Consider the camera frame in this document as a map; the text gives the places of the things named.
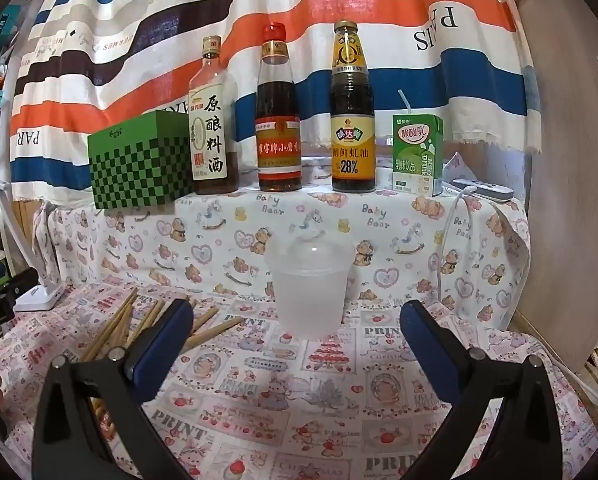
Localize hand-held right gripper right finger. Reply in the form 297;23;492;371
399;300;567;480

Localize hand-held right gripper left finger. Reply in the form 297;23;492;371
32;299;195;480

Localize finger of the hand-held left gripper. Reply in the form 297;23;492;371
0;268;38;311

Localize bundle of bamboo chopsticks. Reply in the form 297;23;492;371
82;287;245;441

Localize clear plastic cup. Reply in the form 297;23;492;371
264;234;355;341

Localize white desk lamp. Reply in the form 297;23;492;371
0;172;65;312

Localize strawberry print tablecloth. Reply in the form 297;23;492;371
0;280;598;480

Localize green checkered box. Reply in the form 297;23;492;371
88;111;196;211

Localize white power strip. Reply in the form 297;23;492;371
451;178;513;202

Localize green drink carton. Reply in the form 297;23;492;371
391;113;445;197

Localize brown wooden board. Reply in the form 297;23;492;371
504;0;598;376

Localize oyster sauce bottle yellow label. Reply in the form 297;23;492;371
330;20;377;192

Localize cooking wine bottle white label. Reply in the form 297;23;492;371
188;36;240;196

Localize sesame oil bottle red cap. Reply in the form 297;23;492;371
255;22;303;192

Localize striped cloth backdrop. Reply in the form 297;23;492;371
9;0;537;201

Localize white cable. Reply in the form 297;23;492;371
571;360;598;407

